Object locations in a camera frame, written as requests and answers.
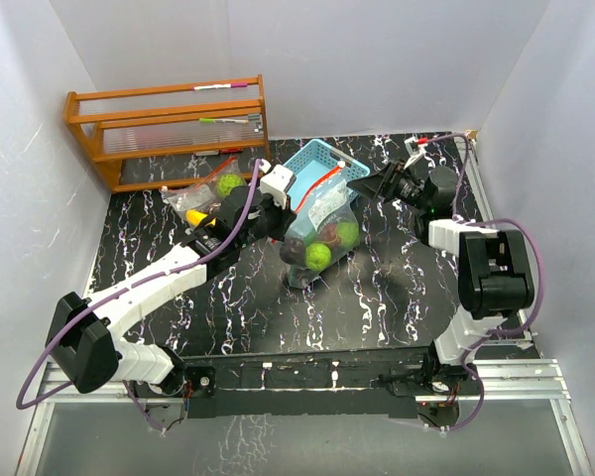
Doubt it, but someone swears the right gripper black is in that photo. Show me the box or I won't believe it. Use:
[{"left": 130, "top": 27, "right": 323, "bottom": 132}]
[{"left": 346, "top": 159, "right": 429, "bottom": 212}]

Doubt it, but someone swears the zip bag red seal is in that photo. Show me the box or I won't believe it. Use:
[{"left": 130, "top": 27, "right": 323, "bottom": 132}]
[{"left": 278, "top": 162, "right": 360, "bottom": 289}]

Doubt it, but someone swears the light blue plastic basket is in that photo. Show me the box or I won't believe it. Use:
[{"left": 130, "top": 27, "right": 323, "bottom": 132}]
[{"left": 284, "top": 139, "right": 371, "bottom": 206}]

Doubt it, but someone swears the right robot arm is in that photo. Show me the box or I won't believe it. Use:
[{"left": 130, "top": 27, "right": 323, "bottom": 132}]
[{"left": 348, "top": 164, "right": 535, "bottom": 394}]

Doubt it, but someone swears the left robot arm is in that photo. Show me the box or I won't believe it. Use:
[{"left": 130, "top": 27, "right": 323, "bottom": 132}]
[{"left": 47, "top": 185, "right": 296, "bottom": 396}]

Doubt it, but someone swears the dark red fake fruit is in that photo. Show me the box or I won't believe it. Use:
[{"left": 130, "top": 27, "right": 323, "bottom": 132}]
[{"left": 279, "top": 237, "right": 306, "bottom": 267}]

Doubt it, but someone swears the green bumpy fruit left bag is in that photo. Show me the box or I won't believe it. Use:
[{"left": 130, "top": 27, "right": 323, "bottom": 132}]
[{"left": 216, "top": 174, "right": 246, "bottom": 198}]

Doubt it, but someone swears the green bumpy fake fruit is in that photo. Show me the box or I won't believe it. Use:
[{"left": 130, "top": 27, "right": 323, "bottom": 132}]
[{"left": 304, "top": 242, "right": 332, "bottom": 271}]

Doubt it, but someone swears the zip bag with grapes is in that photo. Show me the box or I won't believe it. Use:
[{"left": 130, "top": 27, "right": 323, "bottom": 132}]
[{"left": 161, "top": 156, "right": 247, "bottom": 227}]

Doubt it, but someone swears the red black item on shelf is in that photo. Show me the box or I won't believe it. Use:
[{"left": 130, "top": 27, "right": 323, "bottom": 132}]
[{"left": 195, "top": 148, "right": 244, "bottom": 156}]

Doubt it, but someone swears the green white marker pen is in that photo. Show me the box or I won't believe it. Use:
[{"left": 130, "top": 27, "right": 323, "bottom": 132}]
[{"left": 198, "top": 118, "right": 250, "bottom": 124}]

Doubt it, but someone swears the pink white marker pen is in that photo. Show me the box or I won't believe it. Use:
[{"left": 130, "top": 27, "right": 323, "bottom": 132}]
[{"left": 191, "top": 81, "right": 249, "bottom": 91}]

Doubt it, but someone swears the wooden shelf rack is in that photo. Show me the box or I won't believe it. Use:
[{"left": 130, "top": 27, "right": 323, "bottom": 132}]
[{"left": 62, "top": 74, "right": 271, "bottom": 193}]

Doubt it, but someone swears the black base crossbar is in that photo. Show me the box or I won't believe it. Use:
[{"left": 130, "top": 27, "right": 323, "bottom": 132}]
[{"left": 131, "top": 346, "right": 480, "bottom": 418}]

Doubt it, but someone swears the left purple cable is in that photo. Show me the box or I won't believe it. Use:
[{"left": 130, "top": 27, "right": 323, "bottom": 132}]
[{"left": 15, "top": 158, "right": 273, "bottom": 432}]

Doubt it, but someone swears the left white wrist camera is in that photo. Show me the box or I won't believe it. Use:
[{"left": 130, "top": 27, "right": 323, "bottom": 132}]
[{"left": 259, "top": 165, "right": 296, "bottom": 209}]

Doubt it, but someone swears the aluminium frame rail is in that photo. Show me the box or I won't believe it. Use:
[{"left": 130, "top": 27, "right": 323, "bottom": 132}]
[{"left": 17, "top": 352, "right": 592, "bottom": 475}]

